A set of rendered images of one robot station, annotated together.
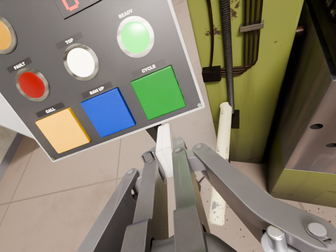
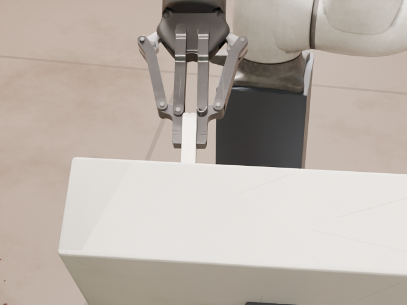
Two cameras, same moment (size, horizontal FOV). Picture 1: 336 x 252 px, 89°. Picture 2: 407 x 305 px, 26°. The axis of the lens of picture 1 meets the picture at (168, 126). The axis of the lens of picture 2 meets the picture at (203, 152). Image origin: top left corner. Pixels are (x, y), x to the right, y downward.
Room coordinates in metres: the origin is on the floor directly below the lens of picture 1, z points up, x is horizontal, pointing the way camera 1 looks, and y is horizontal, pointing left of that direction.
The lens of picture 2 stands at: (0.89, -0.10, 1.59)
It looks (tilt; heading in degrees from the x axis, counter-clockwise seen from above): 35 degrees down; 171
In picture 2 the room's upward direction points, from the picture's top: straight up
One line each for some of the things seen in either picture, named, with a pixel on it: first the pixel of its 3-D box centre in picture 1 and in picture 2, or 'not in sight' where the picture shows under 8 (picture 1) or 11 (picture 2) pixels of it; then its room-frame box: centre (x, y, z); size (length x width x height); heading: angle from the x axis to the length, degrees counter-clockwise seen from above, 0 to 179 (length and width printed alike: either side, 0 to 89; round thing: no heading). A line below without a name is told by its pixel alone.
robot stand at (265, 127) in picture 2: not in sight; (261, 175); (-0.82, 0.32, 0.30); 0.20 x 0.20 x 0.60; 70
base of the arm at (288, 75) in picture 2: not in sight; (258, 57); (-0.82, 0.30, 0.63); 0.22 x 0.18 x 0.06; 70
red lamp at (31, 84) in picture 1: (32, 85); not in sight; (0.33, 0.17, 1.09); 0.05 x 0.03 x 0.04; 51
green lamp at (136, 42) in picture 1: (135, 37); not in sight; (0.28, -0.03, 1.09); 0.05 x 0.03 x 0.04; 51
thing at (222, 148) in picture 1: (222, 154); not in sight; (0.24, -0.11, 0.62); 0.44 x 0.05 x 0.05; 141
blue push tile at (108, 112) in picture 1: (109, 113); not in sight; (0.26, 0.08, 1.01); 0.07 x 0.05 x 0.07; 76
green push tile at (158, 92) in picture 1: (159, 93); not in sight; (0.24, -0.02, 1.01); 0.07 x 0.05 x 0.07; 76
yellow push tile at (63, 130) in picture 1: (65, 130); not in sight; (0.29, 0.18, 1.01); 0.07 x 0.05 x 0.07; 76
